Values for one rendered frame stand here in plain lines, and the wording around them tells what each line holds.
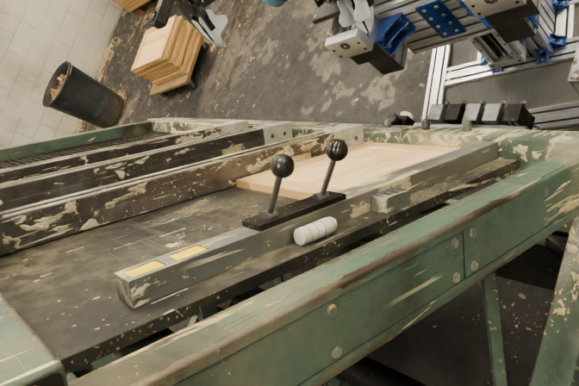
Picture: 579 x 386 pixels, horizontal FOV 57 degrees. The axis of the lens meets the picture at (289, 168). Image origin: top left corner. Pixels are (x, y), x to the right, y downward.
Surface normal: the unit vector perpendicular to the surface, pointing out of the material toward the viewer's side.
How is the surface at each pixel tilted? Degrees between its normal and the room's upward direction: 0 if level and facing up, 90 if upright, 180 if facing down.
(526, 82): 0
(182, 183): 90
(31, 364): 54
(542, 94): 0
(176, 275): 90
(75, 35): 90
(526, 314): 0
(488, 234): 90
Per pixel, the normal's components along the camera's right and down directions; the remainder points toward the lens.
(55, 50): 0.70, -0.08
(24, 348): -0.11, -0.97
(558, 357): -0.68, -0.39
